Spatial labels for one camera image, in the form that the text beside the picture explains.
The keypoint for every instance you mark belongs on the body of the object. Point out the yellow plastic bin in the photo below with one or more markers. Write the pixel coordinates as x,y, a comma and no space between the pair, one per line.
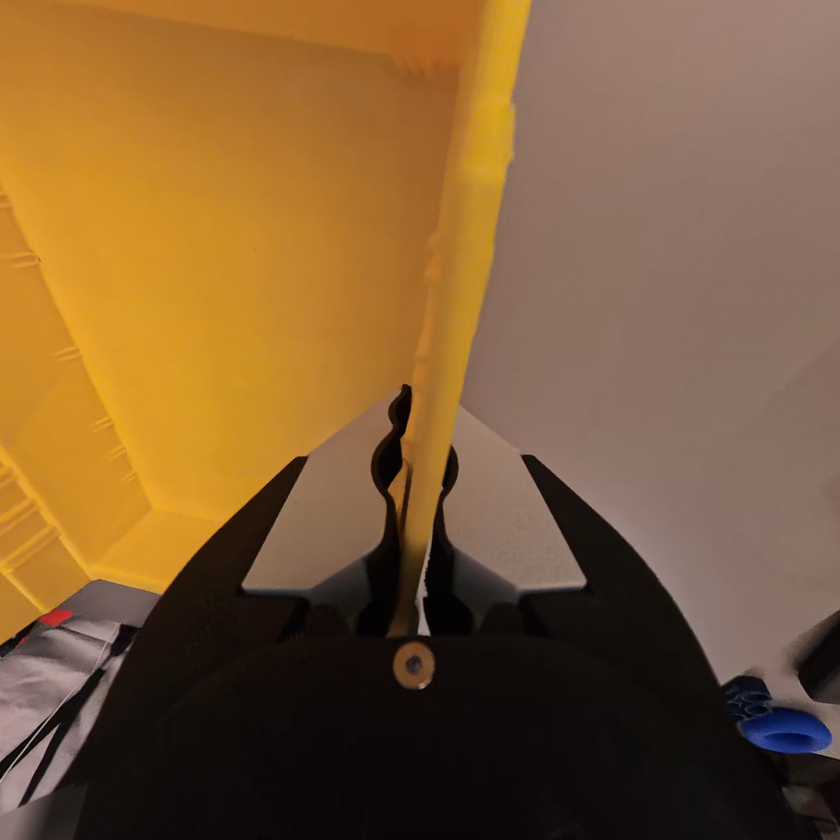
229,262

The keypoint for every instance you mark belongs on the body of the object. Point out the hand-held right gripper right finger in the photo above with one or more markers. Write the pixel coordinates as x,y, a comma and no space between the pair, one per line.
512,525

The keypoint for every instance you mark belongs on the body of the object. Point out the dark object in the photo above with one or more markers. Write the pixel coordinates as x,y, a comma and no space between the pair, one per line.
823,663

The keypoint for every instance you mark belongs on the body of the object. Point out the silver printed bag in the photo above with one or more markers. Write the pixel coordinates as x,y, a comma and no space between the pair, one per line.
52,663

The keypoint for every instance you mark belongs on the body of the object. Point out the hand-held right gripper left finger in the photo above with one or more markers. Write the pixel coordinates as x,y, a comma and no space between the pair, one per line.
308,525

